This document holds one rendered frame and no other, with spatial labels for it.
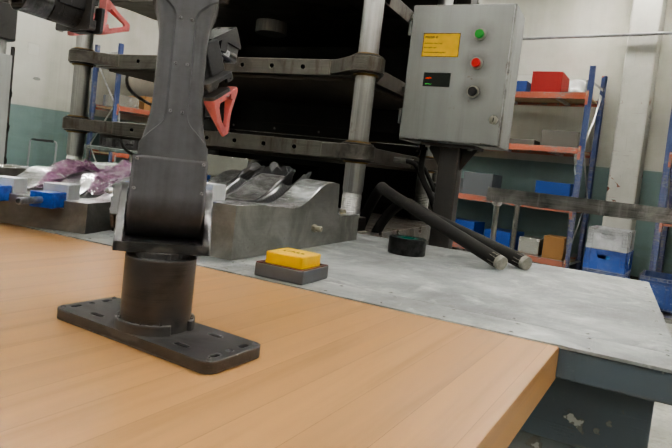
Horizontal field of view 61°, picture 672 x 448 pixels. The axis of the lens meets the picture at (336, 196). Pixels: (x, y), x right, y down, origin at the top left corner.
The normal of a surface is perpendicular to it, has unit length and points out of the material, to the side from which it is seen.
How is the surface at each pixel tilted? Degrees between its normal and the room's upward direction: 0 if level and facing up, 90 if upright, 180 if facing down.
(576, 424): 90
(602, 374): 90
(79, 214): 90
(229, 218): 90
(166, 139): 69
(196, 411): 0
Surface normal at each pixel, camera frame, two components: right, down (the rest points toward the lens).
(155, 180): 0.30, -0.27
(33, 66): 0.80, 0.12
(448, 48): -0.44, 0.00
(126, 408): 0.11, -0.99
